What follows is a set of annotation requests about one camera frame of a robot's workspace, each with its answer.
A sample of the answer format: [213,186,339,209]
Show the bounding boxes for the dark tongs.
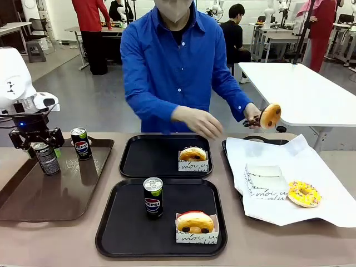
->
[243,110,265,128]

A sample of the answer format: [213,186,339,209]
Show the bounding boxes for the seated person in black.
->
[221,3,253,85]

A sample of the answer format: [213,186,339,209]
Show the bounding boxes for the person in blue shirt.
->
[120,0,253,134]

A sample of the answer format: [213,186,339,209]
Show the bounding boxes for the black tray with handles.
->
[221,135,318,223]

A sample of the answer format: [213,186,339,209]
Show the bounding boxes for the standing person red top black trousers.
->
[71,0,112,76]

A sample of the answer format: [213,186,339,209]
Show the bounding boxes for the standing person in red outfit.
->
[296,0,337,73]

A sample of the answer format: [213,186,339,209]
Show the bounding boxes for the grey stool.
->
[26,41,47,63]

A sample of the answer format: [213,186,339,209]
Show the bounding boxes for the black stand pole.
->
[291,0,318,66]

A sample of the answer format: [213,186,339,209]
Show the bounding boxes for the white script-printed donut box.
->
[244,175,290,200]
[244,163,284,179]

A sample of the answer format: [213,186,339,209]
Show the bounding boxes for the black rectangular serving tray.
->
[95,178,228,258]
[118,133,214,179]

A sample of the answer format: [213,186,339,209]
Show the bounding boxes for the white lab desk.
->
[325,23,356,67]

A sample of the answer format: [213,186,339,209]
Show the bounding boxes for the person's left forearm blue sleeve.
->
[211,83,253,123]

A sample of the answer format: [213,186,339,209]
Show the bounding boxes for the black office chair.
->
[21,18,48,42]

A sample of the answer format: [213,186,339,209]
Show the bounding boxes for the golden brown donut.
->
[259,102,282,130]

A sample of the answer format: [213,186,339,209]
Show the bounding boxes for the brown serving tray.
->
[0,138,115,223]

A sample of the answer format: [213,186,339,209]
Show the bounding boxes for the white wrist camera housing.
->
[32,93,61,112]

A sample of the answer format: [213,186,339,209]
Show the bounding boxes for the white paper sheet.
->
[225,133,356,229]

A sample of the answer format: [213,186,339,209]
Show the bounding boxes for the grey table leg frame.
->
[276,125,329,153]

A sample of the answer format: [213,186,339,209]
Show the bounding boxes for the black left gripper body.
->
[12,110,51,144]

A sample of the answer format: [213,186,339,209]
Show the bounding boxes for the grey workbench desk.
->
[64,25,125,71]
[250,22,309,63]

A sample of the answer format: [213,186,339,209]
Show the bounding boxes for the yellow sprinkle donut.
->
[286,180,323,209]

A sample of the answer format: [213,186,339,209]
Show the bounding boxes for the person's right hand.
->
[171,105,224,140]

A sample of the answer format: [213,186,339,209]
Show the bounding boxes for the person's left hand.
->
[244,102,264,129]

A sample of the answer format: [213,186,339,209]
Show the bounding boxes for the white table top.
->
[238,61,356,128]

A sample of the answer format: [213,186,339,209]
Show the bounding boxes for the light wooden desk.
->
[0,21,33,55]

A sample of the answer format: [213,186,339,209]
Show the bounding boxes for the beige face mask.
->
[154,0,195,23]

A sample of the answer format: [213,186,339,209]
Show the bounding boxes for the black Pepsi can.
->
[33,142,61,176]
[142,177,164,220]
[70,127,92,161]

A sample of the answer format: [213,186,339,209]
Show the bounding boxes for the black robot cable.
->
[0,115,17,130]

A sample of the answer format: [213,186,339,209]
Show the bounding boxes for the person's right forearm blue sleeve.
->
[125,91,181,134]

